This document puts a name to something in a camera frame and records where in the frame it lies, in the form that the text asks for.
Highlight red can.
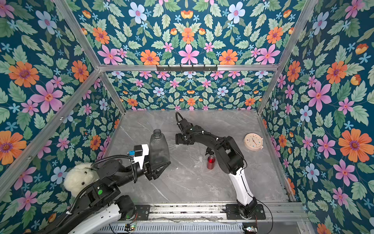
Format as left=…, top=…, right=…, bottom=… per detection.
left=207, top=155, right=216, bottom=170

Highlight white plush dog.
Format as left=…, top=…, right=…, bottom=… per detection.
left=64, top=163, right=99, bottom=198

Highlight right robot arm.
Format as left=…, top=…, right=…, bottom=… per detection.
left=175, top=112, right=258, bottom=219

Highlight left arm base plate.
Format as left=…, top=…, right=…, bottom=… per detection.
left=121, top=204, right=151, bottom=221

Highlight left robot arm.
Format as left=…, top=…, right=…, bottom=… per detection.
left=38, top=155, right=170, bottom=234

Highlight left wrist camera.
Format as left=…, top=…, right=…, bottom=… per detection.
left=128, top=144, right=149, bottom=169

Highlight pink round clock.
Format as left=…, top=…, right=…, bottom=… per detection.
left=243, top=133, right=264, bottom=151

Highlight smoky spray bottle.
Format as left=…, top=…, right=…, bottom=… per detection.
left=149, top=129, right=170, bottom=167

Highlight black hook rail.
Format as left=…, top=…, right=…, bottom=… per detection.
left=156, top=65, right=218, bottom=72

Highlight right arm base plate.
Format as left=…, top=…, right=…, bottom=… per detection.
left=223, top=204, right=266, bottom=220

